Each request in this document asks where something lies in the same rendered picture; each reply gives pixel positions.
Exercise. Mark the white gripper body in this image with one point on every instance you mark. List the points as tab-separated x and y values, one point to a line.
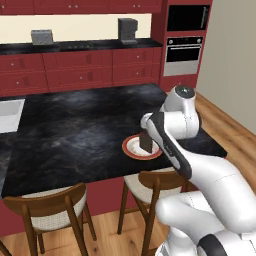
146	120

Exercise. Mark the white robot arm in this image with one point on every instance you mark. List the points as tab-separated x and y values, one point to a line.
213	186

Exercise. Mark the white plate with red rim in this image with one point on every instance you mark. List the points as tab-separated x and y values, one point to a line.
133	146

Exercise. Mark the red island counter base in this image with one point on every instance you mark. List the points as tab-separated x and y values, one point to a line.
103	195

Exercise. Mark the grey toaster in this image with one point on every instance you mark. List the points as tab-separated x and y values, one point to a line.
42	37

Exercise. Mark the wooden stool with cream seat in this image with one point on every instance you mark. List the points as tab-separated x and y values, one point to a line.
150	190
53	213

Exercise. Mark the red tall oven cabinet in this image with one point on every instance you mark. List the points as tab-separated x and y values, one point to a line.
176	83

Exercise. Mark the silver oven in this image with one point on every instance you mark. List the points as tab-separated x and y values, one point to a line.
183	56

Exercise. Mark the red lower cupboard run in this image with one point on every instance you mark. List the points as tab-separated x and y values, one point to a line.
80	70

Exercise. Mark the red cupboard run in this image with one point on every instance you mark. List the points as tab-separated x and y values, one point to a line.
83	6
80	70

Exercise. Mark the grey coffee machine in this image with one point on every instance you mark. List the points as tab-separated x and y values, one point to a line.
127	30

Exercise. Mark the black hob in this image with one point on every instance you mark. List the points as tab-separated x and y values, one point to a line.
78	45

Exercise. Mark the black microwave oven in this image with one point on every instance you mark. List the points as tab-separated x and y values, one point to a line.
187	18

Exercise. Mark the red upper cupboard run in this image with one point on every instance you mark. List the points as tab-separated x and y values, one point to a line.
83	6

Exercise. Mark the white sink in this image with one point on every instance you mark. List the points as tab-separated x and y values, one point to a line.
9	115

